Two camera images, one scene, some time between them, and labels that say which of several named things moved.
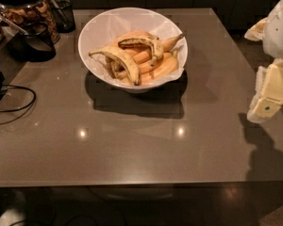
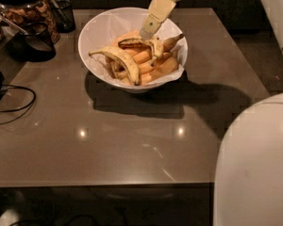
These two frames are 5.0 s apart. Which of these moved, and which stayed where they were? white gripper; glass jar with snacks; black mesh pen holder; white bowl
Moved: white gripper
Stayed: glass jar with snacks; black mesh pen holder; white bowl
